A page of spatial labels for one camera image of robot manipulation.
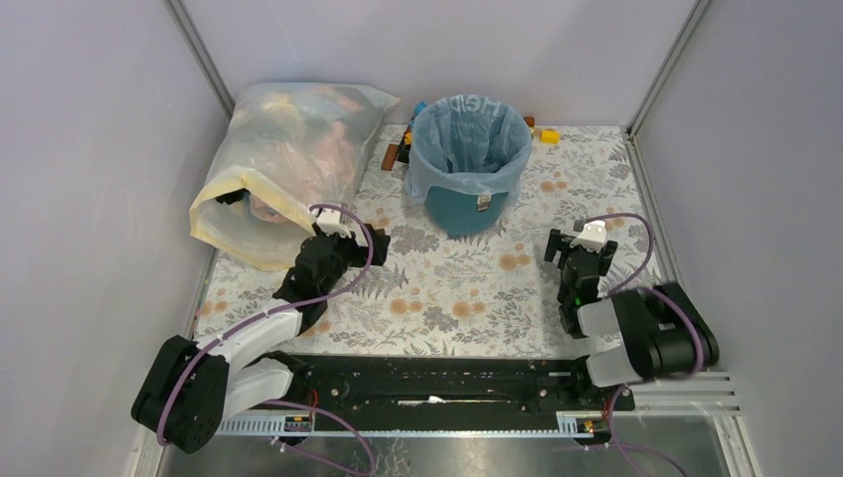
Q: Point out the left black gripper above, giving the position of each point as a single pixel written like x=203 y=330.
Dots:
x=360 y=255

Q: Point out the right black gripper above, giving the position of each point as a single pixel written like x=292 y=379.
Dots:
x=559 y=241

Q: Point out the light blue plastic trash bag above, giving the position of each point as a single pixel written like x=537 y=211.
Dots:
x=470 y=144

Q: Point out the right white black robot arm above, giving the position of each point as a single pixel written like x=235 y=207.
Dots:
x=662 y=333

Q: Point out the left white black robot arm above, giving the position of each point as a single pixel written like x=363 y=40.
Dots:
x=193 y=386

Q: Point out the teal plastic trash bin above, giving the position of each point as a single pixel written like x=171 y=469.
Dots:
x=461 y=215

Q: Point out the brown wooden block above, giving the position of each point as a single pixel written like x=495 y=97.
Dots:
x=395 y=153

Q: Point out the floral patterned table mat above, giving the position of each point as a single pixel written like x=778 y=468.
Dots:
x=492 y=294

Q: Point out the yellow toy block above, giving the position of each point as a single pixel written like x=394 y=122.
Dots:
x=548 y=136

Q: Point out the small colourful toy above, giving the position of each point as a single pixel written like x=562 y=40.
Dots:
x=408 y=135

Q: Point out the large translucent stuffed bag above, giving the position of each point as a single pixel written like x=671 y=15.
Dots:
x=289 y=145

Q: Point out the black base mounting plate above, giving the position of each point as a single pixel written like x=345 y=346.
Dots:
x=434 y=392

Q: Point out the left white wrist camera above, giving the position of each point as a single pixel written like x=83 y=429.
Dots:
x=330 y=220

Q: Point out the white slotted cable duct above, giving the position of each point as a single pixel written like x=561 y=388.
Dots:
x=288 y=424

